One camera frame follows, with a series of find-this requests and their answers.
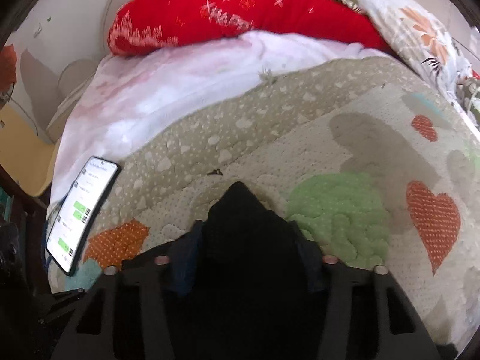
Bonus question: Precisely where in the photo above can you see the black pants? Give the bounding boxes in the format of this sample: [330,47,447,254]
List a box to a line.
[165,182,320,359]

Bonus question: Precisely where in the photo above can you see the smartphone with lit screen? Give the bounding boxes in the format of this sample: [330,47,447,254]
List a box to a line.
[46,157,121,276]

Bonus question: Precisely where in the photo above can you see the heart patterned quilt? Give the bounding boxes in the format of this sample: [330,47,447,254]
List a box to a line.
[49,57,479,350]

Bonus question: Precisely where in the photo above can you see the yellow bedside table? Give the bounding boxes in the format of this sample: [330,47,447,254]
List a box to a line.
[0,104,59,197]

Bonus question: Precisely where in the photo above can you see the beige headboard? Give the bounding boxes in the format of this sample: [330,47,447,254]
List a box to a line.
[46,0,115,141]

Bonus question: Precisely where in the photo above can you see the white floral pillow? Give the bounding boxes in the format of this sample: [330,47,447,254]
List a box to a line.
[337,0,479,127]

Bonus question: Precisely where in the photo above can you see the red long pillow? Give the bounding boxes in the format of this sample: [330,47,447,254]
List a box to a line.
[106,0,391,56]

